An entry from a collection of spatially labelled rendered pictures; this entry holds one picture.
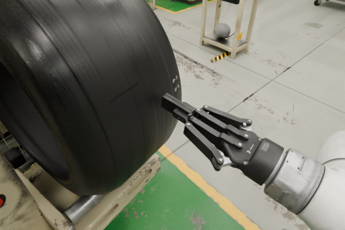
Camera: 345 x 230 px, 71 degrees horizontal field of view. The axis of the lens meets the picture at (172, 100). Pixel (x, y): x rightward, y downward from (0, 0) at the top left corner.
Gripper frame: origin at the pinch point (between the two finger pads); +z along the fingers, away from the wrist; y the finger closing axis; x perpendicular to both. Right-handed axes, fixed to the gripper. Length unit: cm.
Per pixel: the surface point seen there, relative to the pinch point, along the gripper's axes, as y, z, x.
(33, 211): 27.1, 21.0, 32.7
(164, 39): -7.0, 9.9, -8.4
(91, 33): 7.7, 14.2, -13.3
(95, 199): 14.4, 13.0, 35.8
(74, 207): 19.5, 15.3, 34.9
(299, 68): -272, -8, 125
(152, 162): -7.8, 10.3, 40.1
